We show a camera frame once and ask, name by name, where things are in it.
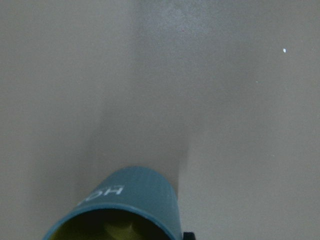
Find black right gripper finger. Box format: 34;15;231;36
183;232;195;240

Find blue-green mug yellow inside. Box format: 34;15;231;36
44;166;183;240

